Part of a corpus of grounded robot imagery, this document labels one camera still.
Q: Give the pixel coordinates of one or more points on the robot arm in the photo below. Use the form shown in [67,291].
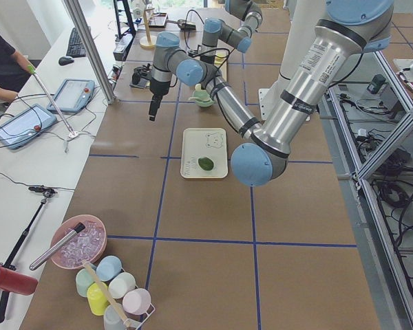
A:
[344,28]
[171,60]

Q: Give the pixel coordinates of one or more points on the aluminium frame post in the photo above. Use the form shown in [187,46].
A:
[78,18]

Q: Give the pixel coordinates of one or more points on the cream bear tray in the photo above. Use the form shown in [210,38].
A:
[204,142]

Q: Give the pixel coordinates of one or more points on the pink bowl with ice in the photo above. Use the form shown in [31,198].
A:
[88,245]

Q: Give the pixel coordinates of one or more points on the far teach pendant tablet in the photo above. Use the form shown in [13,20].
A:
[74,94]

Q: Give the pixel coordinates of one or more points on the blue cup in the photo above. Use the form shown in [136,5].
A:
[108,268]

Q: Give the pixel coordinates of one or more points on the silver rod with green tip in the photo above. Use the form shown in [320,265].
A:
[72,133]

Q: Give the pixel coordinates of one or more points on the white wire cup rack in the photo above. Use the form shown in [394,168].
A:
[130,321]

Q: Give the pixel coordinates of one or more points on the red cylinder can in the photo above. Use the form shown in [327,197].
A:
[12,281]

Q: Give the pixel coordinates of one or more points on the near teach pendant tablet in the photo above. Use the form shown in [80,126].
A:
[21,129]

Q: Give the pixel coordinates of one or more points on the black keyboard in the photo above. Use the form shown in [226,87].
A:
[75,47]

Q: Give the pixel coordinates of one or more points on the aluminium side frame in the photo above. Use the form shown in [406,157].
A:
[371,124]

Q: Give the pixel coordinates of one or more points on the person in black shirt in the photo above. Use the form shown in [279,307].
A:
[14,71]

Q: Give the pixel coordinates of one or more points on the green avocado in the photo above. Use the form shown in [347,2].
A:
[205,163]

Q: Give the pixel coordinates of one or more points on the green cup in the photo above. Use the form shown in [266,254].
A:
[83,281]

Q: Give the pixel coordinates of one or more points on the black tripod stick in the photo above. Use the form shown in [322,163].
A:
[47,193]

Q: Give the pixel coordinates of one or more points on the steel tube tool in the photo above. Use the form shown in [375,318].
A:
[50,252]

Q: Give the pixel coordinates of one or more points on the mint green bowl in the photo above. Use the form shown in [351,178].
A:
[202,98]

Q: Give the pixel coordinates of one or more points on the pink cup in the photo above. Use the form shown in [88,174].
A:
[137,301]

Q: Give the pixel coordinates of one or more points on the steel scoop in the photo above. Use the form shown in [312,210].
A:
[183,24]

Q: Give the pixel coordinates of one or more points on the grey cup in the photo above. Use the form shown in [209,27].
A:
[111,320]

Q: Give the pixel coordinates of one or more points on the teach pendant tablet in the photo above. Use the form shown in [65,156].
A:
[21,129]
[74,94]

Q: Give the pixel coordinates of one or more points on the black computer mouse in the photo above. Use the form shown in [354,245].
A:
[65,60]

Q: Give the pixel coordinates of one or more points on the white ceramic spoon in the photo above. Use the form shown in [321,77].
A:
[197,100]

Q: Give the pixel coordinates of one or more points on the bamboo cutting board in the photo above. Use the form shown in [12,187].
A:
[230,64]

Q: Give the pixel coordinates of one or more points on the yellow cup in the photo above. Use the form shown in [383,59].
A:
[96,300]

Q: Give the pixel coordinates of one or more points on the white cup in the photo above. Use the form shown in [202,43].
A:
[122,284]

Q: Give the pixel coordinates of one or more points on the wooden mug tree stand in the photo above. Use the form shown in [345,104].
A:
[148,42]

